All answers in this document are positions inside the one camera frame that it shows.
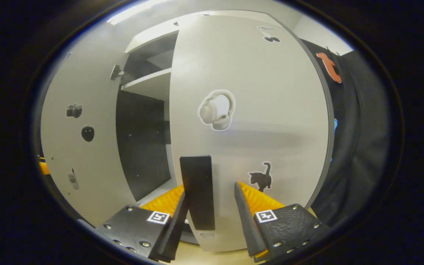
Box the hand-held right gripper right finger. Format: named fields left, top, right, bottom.
left=234, top=181, right=331, bottom=263

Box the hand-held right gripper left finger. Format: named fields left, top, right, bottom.
left=95, top=185, right=190, bottom=264

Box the metal door hinge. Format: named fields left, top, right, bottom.
left=110, top=64, right=125, bottom=81

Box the white cabinet shelf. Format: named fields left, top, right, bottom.
left=121, top=68, right=172, bottom=102

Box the white cabinet drawer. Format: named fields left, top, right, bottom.
left=125, top=20, right=180, bottom=54

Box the black backdrop cloth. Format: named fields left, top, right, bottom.
left=300, top=38, right=393, bottom=227

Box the black right door handle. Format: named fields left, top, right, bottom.
left=179, top=155, right=216, bottom=231

